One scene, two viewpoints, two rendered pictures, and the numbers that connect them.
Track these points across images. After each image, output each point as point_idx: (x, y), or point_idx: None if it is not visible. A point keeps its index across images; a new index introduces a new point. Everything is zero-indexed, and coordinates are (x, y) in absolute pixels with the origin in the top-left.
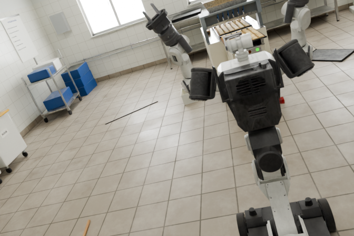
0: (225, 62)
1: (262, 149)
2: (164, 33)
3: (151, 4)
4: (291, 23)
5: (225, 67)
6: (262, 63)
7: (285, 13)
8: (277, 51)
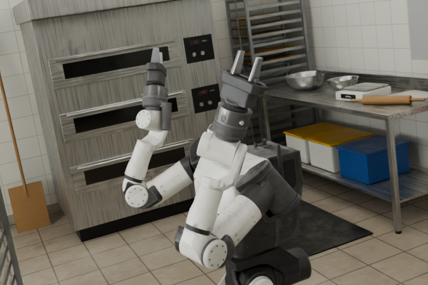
0: (228, 166)
1: (295, 253)
2: (248, 109)
3: (244, 51)
4: (144, 142)
5: (252, 161)
6: (251, 146)
7: (167, 117)
8: None
